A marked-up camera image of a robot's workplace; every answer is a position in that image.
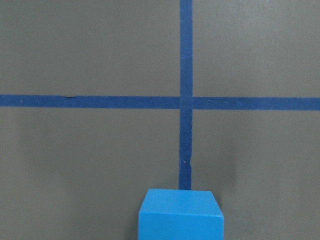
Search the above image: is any blue foam block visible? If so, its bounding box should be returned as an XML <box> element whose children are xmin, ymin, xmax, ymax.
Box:
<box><xmin>137</xmin><ymin>188</ymin><xmax>224</xmax><ymax>240</ymax></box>

